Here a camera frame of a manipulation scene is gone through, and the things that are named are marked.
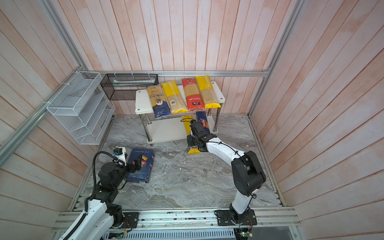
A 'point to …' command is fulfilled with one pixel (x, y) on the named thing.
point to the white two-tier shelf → (157, 130)
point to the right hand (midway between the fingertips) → (191, 137)
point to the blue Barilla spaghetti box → (202, 117)
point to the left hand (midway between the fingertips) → (135, 156)
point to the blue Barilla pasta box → (143, 175)
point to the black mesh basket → (123, 86)
